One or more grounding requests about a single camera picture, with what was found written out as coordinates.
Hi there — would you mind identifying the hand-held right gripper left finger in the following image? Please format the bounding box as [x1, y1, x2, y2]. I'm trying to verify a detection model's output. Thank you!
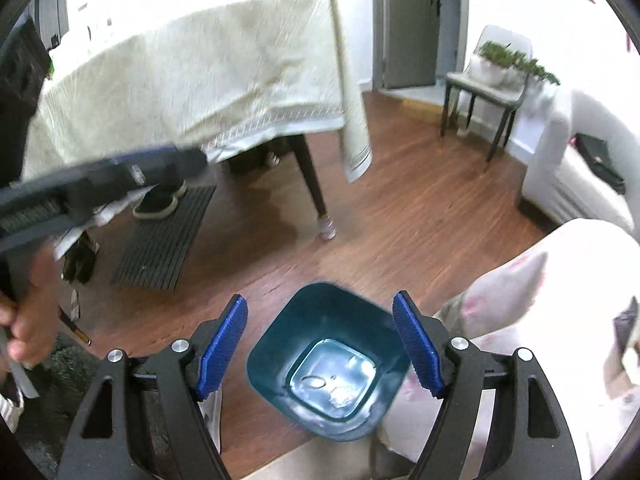
[56, 294, 249, 480]

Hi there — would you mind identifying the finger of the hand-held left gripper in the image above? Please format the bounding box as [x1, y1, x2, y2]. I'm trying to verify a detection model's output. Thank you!
[85, 142, 208, 206]

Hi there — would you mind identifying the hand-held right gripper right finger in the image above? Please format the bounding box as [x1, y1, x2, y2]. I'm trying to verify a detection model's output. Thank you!
[391, 290, 583, 480]

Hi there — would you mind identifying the teal plastic trash bin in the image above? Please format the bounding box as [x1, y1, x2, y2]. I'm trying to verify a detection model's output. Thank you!
[246, 281, 416, 442]

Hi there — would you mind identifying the person's left hand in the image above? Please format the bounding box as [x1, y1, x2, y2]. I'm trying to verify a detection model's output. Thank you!
[0, 247, 61, 368]

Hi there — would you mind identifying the dark shoe with light sole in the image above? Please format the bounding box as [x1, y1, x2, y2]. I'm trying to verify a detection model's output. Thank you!
[132, 180, 188, 220]

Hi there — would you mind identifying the black ribbed floor mat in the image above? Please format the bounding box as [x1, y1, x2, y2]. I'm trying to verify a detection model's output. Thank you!
[111, 185, 218, 292]

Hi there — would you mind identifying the brown stick with gold band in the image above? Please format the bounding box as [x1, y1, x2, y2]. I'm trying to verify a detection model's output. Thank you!
[57, 307, 93, 347]

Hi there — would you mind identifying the pink printed tablecloth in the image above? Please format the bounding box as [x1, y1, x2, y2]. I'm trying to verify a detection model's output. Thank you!
[375, 217, 640, 480]

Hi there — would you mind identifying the black table leg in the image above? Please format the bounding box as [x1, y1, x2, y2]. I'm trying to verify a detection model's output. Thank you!
[286, 132, 337, 241]

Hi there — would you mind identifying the light grey armchair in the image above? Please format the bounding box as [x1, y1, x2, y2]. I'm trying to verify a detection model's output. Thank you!
[515, 85, 640, 233]

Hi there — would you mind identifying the black handbag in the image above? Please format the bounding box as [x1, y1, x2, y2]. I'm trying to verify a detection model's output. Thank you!
[575, 132, 627, 196]

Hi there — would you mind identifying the grey chair with black legs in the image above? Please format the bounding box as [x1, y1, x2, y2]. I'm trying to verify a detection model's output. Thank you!
[440, 25, 533, 163]

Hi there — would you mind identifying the grey door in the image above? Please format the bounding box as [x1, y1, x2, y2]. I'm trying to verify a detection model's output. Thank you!
[372, 0, 471, 92]

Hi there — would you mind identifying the green potted plant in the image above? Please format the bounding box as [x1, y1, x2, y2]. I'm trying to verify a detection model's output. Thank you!
[470, 40, 561, 88]

